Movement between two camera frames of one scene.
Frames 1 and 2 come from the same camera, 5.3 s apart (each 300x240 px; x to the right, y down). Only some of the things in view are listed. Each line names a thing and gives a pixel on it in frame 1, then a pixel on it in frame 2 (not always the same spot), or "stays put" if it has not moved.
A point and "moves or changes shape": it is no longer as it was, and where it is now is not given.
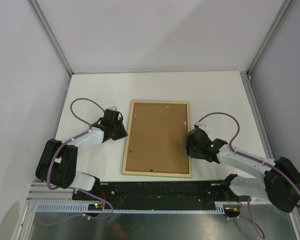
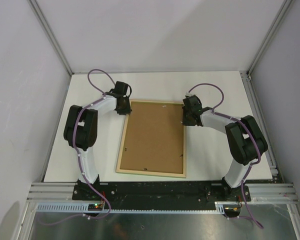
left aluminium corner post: [43, 21] stays put
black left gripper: [122, 133] → [127, 110]
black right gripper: [189, 151] → [185, 122]
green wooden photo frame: [158, 174] moves or changes shape
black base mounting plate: [160, 195] stays put
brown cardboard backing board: [156, 134] stays put
